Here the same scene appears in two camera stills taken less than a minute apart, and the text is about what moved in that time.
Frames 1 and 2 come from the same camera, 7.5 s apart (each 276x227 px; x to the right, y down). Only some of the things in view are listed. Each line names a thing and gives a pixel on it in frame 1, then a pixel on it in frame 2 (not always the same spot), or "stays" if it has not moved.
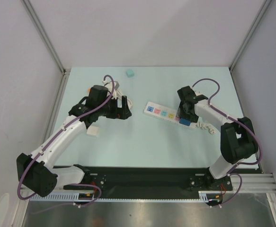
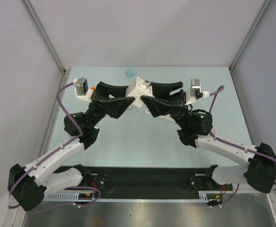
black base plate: [151, 178] stays
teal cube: [129, 73] stays
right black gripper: [188, 107] to [182, 97]
